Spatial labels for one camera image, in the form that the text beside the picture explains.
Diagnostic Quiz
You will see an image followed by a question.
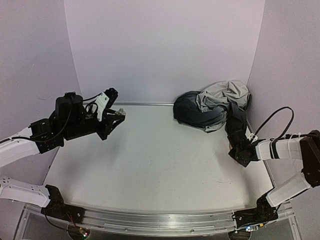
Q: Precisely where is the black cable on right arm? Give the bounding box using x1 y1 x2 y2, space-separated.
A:
253 106 295 141

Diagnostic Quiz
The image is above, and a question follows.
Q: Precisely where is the small nail polish bottle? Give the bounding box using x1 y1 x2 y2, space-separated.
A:
115 108 126 116

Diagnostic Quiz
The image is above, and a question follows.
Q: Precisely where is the grey crumpled cloth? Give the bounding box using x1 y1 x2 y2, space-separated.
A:
173 80 252 133

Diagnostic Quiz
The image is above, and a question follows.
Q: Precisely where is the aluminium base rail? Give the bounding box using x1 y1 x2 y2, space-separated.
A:
15 200 301 240

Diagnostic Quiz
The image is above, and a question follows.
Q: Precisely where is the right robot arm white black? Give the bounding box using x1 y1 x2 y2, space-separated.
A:
228 130 320 228

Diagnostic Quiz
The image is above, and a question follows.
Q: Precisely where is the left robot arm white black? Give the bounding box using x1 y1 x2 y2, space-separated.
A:
0 88 126 219

